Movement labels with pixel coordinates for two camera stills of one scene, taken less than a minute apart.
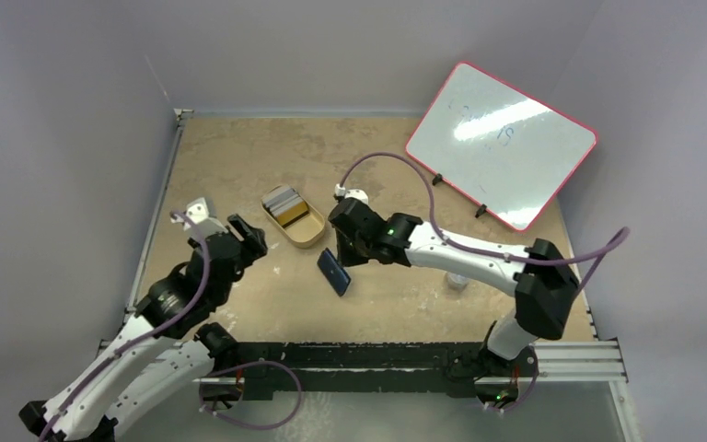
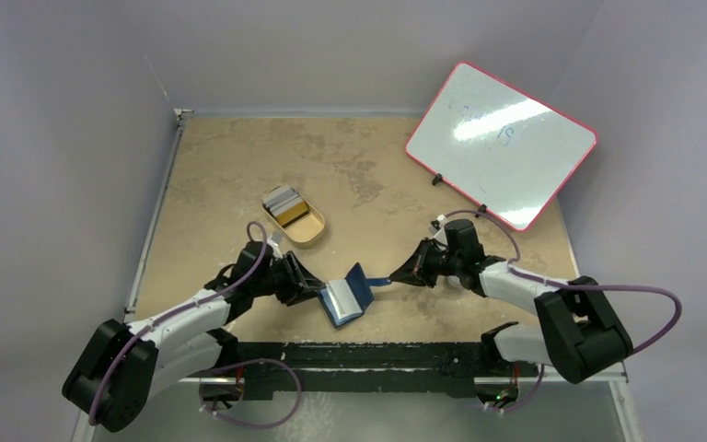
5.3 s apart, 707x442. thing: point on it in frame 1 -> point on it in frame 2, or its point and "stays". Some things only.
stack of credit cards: (285, 204) stays
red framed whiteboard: (506, 149) stays
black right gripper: (349, 230) -> (422, 262)
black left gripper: (254, 245) -> (300, 284)
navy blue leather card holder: (333, 272) -> (345, 299)
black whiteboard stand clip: (481, 210) stays
